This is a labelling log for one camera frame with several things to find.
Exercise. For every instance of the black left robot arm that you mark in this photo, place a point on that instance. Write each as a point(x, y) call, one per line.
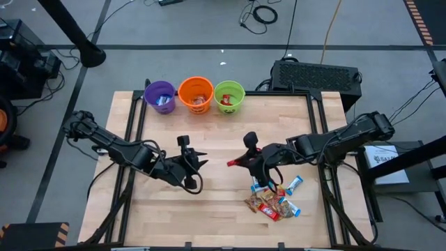
point(104, 143)

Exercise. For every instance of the purple halloween bucket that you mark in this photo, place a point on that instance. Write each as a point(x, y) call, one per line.
point(153, 92)

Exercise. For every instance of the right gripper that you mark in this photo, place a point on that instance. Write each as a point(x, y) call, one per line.
point(251, 139)

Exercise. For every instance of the black orange floor machine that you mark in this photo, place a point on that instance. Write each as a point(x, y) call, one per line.
point(2, 120)

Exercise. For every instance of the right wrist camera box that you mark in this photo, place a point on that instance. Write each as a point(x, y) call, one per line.
point(275, 155)

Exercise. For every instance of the black metal stand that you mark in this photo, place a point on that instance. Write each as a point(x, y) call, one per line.
point(418, 155)

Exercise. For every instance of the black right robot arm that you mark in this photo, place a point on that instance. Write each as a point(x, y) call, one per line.
point(341, 136)

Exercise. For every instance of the black hazard striped mat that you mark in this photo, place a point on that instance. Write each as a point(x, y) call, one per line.
point(432, 17)
point(31, 237)

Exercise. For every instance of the red KitKat bar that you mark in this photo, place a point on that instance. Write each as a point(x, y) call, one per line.
point(226, 103)
point(233, 162)
point(268, 211)
point(226, 97)
point(281, 191)

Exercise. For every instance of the white blue Hershey's bar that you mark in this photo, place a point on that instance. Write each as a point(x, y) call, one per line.
point(294, 184)
point(291, 207)
point(256, 183)
point(163, 100)

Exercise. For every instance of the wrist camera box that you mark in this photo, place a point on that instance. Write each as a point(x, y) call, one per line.
point(275, 155)
point(172, 169)

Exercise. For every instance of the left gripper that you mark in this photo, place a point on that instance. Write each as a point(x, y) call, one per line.
point(184, 141)

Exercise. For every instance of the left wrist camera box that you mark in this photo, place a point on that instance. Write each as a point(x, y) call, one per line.
point(172, 169)

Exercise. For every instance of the black power strip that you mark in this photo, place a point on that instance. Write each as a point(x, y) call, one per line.
point(170, 1)

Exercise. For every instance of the black equipment rack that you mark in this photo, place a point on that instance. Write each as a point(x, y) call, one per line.
point(24, 62)

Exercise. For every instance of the green halloween bucket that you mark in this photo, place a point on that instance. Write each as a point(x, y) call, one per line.
point(237, 94)

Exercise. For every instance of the black table frame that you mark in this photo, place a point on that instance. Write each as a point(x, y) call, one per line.
point(278, 93)

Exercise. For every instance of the orange halloween bucket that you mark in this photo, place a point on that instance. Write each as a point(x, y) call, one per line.
point(188, 90)

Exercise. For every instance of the white printed paper sheet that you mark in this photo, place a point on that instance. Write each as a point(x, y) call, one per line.
point(386, 164)

